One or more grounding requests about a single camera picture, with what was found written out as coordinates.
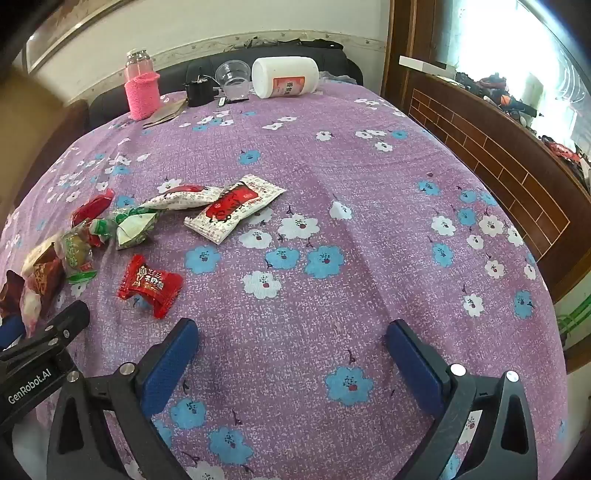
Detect small red candy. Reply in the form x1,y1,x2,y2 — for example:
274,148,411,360
70,189,116,227

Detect brown notebook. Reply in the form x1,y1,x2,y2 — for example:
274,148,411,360
142,99,188,129

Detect bottle with pink knit sleeve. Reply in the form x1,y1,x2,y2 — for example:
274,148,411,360
124,48,161,121

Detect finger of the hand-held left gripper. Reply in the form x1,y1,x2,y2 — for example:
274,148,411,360
0,300,90,366
0,315,27,350

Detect white jar with orange label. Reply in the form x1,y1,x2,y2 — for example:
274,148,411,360
252,56,320,99

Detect wooden brick-pattern cabinet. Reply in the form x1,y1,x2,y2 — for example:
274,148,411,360
383,0,591,305

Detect red candy packet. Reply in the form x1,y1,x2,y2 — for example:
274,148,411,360
117,255,184,320

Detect tan cracker packet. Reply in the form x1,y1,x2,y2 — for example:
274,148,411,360
21,233,63,266

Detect clear plastic cup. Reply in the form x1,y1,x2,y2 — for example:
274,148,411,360
215,59,252,101

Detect black sofa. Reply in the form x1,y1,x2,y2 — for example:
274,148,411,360
88,39,363,130

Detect small green white candy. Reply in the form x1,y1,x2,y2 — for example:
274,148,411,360
89,216,116,247

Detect pink white candy packet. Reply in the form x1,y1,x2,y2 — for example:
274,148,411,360
18,286,44,335

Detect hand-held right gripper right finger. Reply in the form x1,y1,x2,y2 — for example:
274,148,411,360
385,318,539,480

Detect purple floral tablecloth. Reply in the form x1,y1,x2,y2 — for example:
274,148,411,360
0,85,571,480

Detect clutter of trinkets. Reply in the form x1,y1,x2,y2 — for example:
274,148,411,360
457,71,591,185

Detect clear snack packet green ends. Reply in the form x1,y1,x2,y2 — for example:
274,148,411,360
60,222,99,284

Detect large white red snack packet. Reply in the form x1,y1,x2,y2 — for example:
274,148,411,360
184,174,286,244

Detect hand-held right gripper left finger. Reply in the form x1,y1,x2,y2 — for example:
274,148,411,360
46,318,201,480

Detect large dark red foil packet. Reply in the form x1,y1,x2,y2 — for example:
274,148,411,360
25,258,65,301

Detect twisted white red snack packet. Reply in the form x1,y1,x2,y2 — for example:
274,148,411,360
139,184,227,212

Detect white flat box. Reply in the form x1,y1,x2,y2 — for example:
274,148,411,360
399,55,455,77

